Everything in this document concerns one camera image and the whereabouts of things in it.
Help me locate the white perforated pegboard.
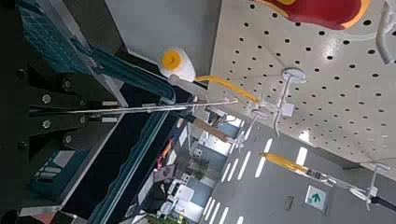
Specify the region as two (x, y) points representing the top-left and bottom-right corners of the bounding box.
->
(206, 0), (396, 182)

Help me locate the yellow handled white paint roller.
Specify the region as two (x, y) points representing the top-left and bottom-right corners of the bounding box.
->
(160, 46), (263, 105)

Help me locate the red yellow screwdriver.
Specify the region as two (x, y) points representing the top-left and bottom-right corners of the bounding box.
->
(248, 0), (372, 32)

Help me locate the grey metal back panel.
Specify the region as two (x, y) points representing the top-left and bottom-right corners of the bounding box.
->
(104, 0), (223, 77)

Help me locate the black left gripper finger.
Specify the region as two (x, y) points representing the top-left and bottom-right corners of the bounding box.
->
(26, 112), (120, 161)
(26, 62), (120, 113)

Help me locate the grey blue crate with handle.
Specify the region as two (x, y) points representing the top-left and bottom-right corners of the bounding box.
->
(17, 0), (177, 224)

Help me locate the green potted plant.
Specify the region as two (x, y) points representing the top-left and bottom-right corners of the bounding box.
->
(186, 155), (211, 182)

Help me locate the white pegboard hook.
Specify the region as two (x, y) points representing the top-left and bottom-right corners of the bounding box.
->
(375, 0), (396, 66)
(228, 108), (270, 153)
(273, 67), (308, 138)

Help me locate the white side panel hook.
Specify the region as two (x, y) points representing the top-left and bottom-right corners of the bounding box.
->
(348, 161), (391, 213)

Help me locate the green arrow sign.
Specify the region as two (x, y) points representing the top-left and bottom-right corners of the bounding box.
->
(304, 185), (329, 212)

